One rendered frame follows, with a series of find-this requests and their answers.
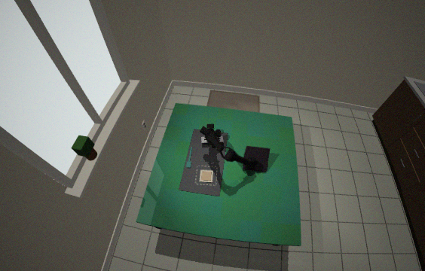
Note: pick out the beige square tile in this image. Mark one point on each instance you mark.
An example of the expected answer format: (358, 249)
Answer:
(206, 176)

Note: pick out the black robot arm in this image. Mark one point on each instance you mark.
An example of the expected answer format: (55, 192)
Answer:
(230, 156)

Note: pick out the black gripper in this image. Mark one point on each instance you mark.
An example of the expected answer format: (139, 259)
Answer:
(211, 127)

